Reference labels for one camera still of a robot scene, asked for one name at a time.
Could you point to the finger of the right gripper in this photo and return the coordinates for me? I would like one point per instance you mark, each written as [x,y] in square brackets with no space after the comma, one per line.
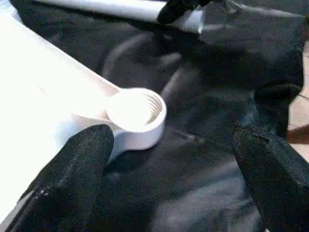
[171,10]

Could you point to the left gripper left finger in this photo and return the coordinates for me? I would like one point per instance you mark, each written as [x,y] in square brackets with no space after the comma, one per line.
[67,188]

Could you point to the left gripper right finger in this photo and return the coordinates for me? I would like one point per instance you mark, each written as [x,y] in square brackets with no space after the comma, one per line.
[277,183]

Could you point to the white plastic table leg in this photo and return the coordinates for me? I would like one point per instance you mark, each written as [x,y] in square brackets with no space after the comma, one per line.
[120,7]

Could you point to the white plastic table top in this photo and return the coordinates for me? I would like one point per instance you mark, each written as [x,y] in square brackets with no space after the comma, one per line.
[48,84]

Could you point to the black plastic sheet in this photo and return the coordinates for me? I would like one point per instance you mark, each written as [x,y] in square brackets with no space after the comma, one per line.
[205,84]

